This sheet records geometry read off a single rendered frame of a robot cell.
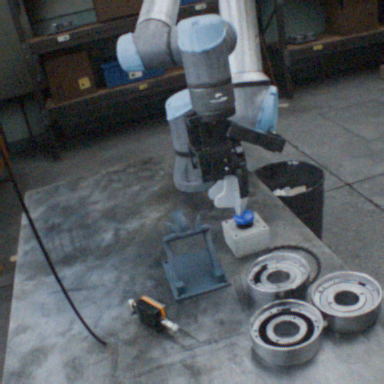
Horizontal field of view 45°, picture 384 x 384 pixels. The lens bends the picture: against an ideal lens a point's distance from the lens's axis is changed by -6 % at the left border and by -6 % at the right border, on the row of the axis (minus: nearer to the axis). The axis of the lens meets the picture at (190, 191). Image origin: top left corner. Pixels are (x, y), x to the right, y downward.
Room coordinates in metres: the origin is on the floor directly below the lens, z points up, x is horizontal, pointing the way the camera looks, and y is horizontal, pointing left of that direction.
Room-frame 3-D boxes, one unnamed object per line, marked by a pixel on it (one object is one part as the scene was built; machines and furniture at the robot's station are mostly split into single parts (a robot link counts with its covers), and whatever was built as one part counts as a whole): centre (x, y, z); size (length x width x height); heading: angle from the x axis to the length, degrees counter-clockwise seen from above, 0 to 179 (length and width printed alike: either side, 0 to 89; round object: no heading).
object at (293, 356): (0.51, -0.10, 0.82); 0.10 x 0.10 x 0.04
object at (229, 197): (0.77, -0.07, 0.92); 0.06 x 0.03 x 0.09; 100
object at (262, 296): (0.63, -0.11, 0.82); 0.10 x 0.10 x 0.04
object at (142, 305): (0.59, 0.09, 0.82); 0.17 x 0.02 x 0.04; 40
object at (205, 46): (0.79, -0.07, 1.18); 0.09 x 0.08 x 0.11; 162
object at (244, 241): (0.80, -0.09, 0.82); 0.08 x 0.07 x 0.05; 10
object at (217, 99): (0.79, -0.07, 1.10); 0.08 x 0.08 x 0.05
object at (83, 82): (4.13, 0.81, 0.64); 0.49 x 0.40 x 0.37; 105
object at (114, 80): (4.24, 0.28, 0.56); 0.52 x 0.38 x 0.22; 97
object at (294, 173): (1.80, -0.40, 0.21); 0.34 x 0.34 x 0.43
